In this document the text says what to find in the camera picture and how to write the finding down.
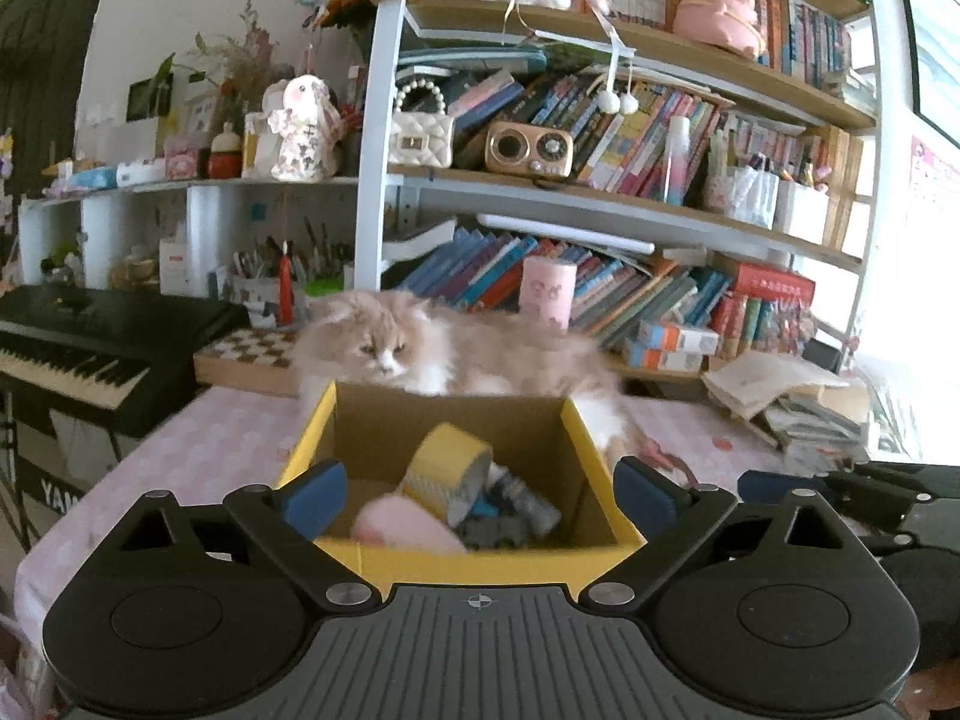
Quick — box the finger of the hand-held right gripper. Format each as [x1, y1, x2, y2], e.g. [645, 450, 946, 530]
[817, 478, 960, 541]
[737, 460, 960, 503]

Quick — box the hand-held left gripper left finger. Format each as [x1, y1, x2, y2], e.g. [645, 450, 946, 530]
[101, 457, 381, 611]

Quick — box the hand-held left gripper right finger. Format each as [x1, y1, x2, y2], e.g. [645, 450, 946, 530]
[581, 456, 863, 611]

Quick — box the pink plush pig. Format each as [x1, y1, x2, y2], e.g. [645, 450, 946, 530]
[351, 493, 470, 556]

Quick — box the dark blue glue bottle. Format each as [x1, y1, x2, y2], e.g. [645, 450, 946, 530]
[491, 469, 563, 533]

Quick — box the yellow tape roll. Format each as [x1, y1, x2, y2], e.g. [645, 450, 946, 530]
[401, 422, 496, 526]

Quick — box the small grey purple sock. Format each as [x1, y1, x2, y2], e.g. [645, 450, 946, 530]
[457, 514, 537, 550]

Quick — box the yellow cardboard box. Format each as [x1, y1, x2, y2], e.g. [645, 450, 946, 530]
[276, 381, 646, 597]

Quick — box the pile of notebooks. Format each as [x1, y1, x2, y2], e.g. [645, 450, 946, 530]
[701, 349, 871, 473]

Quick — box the small black device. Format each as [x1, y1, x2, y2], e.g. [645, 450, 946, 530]
[802, 337, 845, 374]

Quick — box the pink checked tablecloth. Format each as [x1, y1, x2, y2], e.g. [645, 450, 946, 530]
[15, 382, 871, 691]

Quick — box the orange white carton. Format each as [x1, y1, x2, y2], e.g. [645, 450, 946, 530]
[622, 340, 706, 374]
[637, 319, 721, 355]

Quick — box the colourful illustrated box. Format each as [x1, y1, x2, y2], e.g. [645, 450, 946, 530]
[757, 300, 815, 357]

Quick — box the checkered chess board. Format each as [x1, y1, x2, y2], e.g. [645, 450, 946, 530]
[193, 326, 316, 395]

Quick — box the red book set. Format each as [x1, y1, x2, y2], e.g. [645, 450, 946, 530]
[709, 292, 766, 357]

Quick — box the row of slanted books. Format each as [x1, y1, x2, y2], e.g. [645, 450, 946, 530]
[397, 229, 732, 353]

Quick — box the large red box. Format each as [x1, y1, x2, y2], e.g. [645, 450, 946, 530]
[724, 259, 817, 305]

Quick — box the fluffy cream cat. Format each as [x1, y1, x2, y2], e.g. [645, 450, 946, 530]
[289, 289, 653, 481]

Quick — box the pink cylinder pen holder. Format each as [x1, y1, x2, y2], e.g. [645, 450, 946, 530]
[520, 255, 578, 331]

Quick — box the black keyboard piano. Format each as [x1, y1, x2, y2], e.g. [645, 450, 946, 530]
[0, 285, 252, 440]

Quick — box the white box red label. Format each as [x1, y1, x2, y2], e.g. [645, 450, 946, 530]
[159, 236, 192, 293]

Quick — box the white pen box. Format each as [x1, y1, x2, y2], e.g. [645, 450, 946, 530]
[772, 165, 832, 245]

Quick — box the white light bar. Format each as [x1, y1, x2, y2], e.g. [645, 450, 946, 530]
[476, 211, 653, 256]

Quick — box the low white shelf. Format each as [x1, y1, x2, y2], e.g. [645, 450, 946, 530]
[15, 176, 361, 301]

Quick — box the clear marker holder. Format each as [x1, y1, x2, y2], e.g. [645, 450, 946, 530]
[705, 131, 781, 230]

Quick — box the brown wooden box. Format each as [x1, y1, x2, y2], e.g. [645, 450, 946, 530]
[821, 124, 856, 248]

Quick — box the pastel gradient bottle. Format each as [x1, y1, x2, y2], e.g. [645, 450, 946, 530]
[662, 116, 692, 207]

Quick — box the white wooden bookshelf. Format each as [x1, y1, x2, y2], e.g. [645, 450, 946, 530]
[352, 0, 886, 383]

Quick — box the red round doll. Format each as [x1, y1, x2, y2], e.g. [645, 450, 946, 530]
[206, 122, 242, 179]

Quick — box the row of colourful books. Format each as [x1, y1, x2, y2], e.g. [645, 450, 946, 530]
[450, 67, 751, 196]

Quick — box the gold retro radio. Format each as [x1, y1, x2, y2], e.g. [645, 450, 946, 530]
[485, 120, 575, 177]

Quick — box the pink white bunny doll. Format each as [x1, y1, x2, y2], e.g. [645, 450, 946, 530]
[259, 73, 342, 182]

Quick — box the white quilted handbag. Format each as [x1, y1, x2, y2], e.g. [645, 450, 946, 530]
[386, 79, 456, 170]

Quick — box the small dark framed picture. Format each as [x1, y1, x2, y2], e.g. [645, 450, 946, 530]
[126, 77, 175, 122]

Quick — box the row of dark books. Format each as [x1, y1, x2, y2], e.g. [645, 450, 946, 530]
[592, 0, 856, 91]

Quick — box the pink pig head plush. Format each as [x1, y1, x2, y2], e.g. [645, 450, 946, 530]
[671, 0, 772, 61]

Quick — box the pink wall poster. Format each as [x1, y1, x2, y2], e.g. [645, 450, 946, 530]
[904, 135, 960, 241]

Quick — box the framed wall picture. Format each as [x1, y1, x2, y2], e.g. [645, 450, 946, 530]
[892, 0, 960, 147]

